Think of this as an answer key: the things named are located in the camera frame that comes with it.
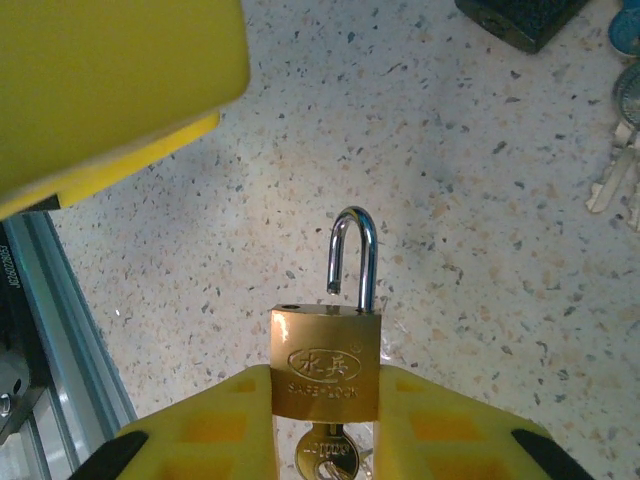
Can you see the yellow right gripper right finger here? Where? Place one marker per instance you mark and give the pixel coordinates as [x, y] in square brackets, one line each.
[440, 430]

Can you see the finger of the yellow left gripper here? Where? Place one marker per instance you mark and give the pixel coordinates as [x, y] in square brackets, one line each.
[115, 75]

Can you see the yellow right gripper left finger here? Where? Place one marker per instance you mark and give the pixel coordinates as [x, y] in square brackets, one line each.
[215, 425]

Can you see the brass key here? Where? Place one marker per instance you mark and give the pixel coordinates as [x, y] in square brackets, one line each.
[320, 452]

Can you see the grey capped key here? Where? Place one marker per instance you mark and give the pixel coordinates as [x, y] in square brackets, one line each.
[630, 100]

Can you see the blue capped key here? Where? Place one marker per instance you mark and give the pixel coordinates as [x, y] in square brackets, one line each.
[627, 30]

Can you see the small brass padlock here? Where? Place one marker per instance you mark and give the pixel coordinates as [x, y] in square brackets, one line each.
[530, 20]

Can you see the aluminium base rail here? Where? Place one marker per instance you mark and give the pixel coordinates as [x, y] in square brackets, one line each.
[60, 310]

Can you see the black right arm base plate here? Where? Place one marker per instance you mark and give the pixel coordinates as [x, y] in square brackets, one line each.
[15, 320]

